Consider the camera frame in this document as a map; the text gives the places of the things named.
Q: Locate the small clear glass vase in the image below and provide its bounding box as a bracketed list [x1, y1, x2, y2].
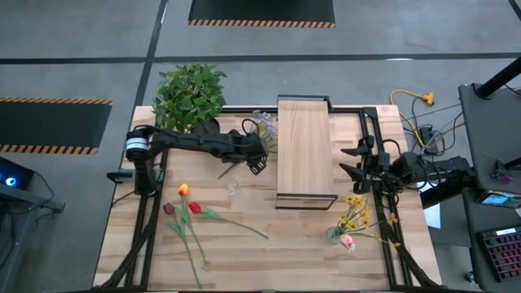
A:
[325, 225, 343, 245]

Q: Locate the black computer with blue light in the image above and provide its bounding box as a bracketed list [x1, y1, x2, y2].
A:
[0, 156, 36, 191]

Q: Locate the dark red tulip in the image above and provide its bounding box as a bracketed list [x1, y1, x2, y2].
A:
[162, 202, 204, 290]

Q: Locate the black hazard-striped floor mat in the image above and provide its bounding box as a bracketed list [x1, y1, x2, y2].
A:
[187, 0, 337, 28]
[0, 97, 113, 155]

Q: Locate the black pole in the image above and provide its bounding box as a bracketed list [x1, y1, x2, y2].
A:
[475, 55, 521, 100]

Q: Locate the yellow daffodil bunch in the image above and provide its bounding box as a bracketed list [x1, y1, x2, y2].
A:
[334, 194, 402, 250]

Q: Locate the orange yellow tulip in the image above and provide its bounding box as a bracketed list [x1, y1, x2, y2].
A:
[177, 182, 211, 272]

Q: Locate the white paper sheet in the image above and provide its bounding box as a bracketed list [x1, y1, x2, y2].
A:
[417, 181, 443, 230]

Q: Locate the yellow extension cable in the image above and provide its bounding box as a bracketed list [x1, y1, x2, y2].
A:
[389, 89, 436, 142]

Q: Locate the pink tulip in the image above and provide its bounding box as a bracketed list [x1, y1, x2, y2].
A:
[339, 234, 357, 253]

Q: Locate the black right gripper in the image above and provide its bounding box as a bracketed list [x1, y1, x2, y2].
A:
[339, 136, 398, 195]

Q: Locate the backlit colourful keyboard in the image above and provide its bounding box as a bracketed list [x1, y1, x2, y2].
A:
[476, 225, 521, 283]

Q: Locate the wooden shelf with black frame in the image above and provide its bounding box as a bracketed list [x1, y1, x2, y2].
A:
[275, 94, 339, 211]

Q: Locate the black table-edge camera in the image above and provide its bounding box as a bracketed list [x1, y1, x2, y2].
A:
[106, 168, 135, 184]

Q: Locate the black power strip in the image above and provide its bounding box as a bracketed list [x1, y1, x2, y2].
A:
[418, 125, 439, 155]

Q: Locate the smartphone with lit screen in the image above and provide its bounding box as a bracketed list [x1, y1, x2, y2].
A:
[476, 189, 521, 209]

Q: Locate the green potted plant black pot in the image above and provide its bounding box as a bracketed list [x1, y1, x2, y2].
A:
[152, 63, 228, 138]

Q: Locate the grey equipment stand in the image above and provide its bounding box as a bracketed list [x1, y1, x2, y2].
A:
[0, 182, 66, 293]

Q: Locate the white flower bunch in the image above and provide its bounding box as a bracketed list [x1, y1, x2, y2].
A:
[217, 110, 280, 180]

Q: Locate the dark grey desk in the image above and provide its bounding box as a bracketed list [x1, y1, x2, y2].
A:
[458, 83, 521, 293]

